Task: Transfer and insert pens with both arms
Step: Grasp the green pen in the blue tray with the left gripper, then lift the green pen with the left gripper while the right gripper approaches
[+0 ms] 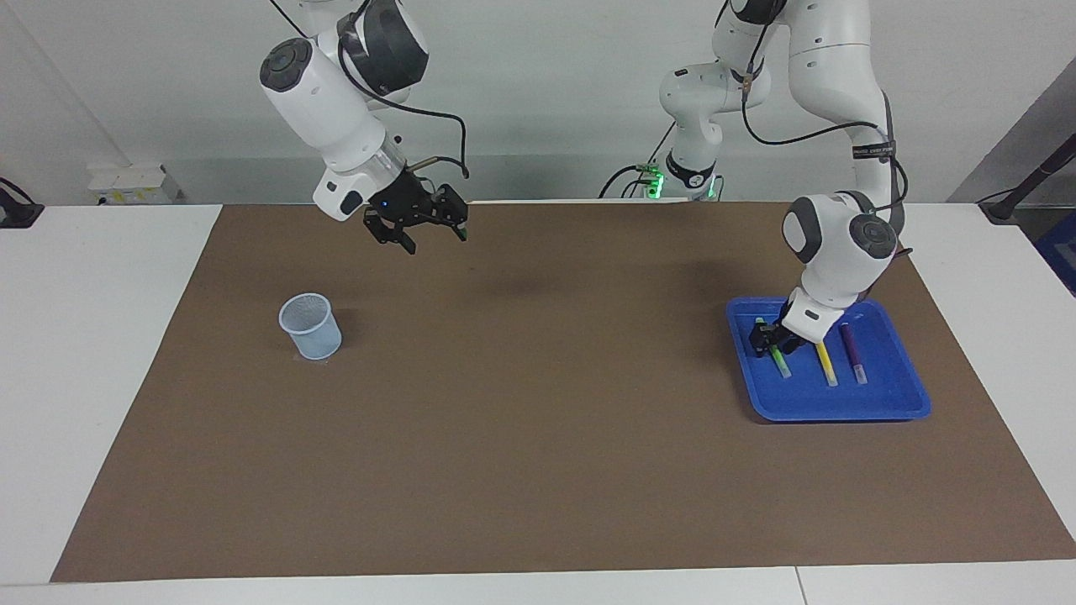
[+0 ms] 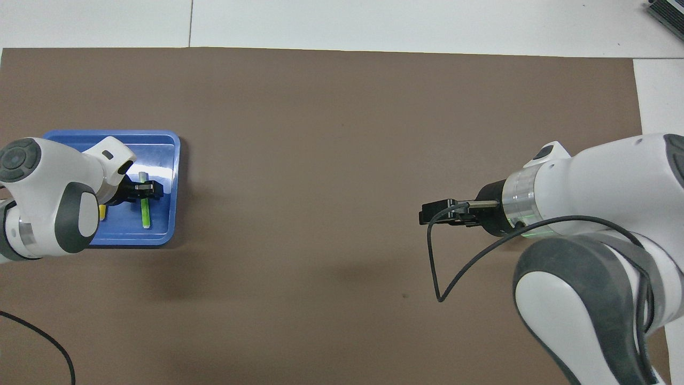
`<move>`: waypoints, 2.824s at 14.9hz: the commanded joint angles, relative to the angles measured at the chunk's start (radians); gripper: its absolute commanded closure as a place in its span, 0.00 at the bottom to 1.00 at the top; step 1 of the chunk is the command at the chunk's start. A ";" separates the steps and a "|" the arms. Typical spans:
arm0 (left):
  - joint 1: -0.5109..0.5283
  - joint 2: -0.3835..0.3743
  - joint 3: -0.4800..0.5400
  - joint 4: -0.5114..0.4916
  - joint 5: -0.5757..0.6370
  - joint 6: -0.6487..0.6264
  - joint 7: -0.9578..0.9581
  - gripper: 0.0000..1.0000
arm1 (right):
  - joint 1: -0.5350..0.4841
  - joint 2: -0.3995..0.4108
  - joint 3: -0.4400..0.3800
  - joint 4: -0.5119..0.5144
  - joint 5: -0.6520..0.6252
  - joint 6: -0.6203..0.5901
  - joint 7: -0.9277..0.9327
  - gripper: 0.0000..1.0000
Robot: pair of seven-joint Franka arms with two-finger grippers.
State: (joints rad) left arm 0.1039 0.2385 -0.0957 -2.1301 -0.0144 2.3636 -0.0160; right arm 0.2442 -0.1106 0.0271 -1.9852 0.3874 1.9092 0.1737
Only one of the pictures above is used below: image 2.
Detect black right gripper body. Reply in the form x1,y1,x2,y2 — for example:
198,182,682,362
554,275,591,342
454,179,516,237

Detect blue plastic tray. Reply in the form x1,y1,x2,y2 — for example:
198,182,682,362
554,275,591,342
43,130,181,247

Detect brown table mat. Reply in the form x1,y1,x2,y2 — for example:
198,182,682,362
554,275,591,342
0,47,673,385

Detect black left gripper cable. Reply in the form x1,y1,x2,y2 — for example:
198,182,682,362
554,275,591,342
0,310,75,385

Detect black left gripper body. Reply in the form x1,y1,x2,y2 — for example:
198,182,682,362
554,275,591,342
107,175,141,206

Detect grey ribbed device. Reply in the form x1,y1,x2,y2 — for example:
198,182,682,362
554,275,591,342
646,0,684,42

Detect green marker pen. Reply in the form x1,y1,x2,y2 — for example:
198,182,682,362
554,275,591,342
138,171,152,229

